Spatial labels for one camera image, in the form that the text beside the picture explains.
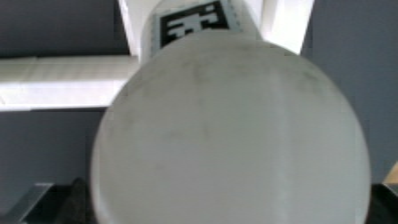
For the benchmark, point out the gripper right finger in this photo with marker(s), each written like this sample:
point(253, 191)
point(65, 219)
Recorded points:
point(383, 214)

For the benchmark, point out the white lamp base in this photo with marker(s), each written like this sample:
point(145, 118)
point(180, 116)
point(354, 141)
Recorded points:
point(182, 28)

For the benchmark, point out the white lamp bulb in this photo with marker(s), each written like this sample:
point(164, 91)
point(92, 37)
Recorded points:
point(230, 145)

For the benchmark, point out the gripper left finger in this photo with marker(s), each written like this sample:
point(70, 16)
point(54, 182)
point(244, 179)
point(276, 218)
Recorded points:
point(54, 204)

